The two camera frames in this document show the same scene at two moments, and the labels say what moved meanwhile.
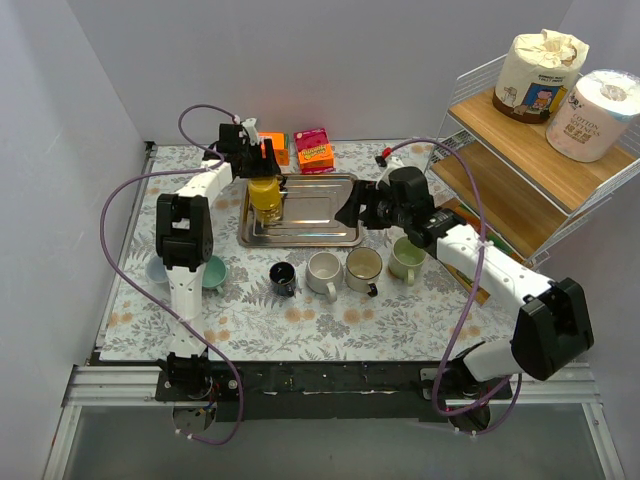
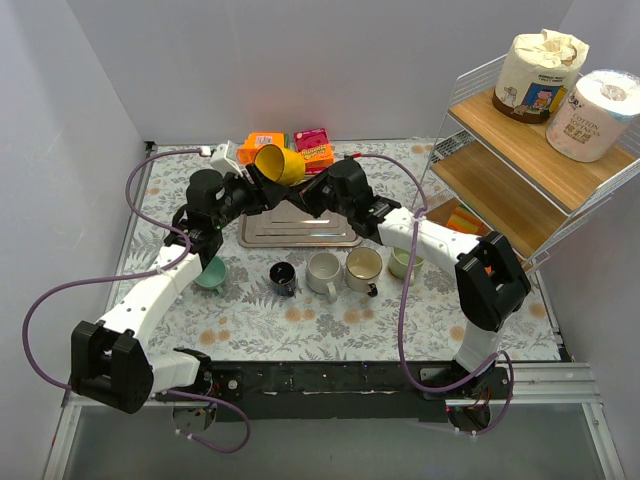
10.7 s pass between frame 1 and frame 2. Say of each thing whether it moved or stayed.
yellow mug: moved
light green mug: stayed
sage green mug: stayed
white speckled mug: stayed
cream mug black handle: stayed
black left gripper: moved
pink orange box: stayed
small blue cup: stayed
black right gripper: moved
